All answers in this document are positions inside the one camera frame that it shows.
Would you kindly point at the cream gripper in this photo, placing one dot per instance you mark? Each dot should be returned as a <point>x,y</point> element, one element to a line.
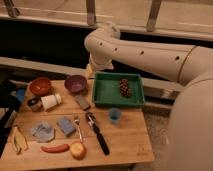
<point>89,72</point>

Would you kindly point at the red bowl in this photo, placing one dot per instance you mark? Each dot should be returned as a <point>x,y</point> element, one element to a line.
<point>41,86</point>

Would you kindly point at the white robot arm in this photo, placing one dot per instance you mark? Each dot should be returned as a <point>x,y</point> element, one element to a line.
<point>190,129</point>

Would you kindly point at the purple bowl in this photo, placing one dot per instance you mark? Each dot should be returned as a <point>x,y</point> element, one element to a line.
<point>75,83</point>

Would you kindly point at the green plastic tray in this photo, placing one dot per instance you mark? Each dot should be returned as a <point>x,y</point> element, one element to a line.
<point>106,90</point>

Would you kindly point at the dark grape bunch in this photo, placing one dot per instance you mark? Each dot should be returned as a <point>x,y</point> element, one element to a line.
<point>124,88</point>

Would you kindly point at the blue plastic cup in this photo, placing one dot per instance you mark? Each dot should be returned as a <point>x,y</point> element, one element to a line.
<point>114,115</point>

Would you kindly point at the white paper cup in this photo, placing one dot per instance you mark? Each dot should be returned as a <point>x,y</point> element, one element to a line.
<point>51,101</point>

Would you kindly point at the blue sponge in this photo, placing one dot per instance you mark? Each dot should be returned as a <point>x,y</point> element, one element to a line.
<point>66,126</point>

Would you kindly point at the blue object beside table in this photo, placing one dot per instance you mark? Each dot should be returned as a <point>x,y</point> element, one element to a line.
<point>20,94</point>

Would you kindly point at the light blue cloth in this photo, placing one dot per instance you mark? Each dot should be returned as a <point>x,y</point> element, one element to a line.
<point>43,132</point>

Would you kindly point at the red sausage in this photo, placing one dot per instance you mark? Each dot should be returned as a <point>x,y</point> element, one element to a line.
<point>55,149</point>

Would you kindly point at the black chair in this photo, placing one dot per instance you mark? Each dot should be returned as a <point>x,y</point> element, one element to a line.
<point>7,100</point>

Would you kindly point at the black handled peeler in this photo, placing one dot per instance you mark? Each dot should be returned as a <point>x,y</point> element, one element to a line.
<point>92,123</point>

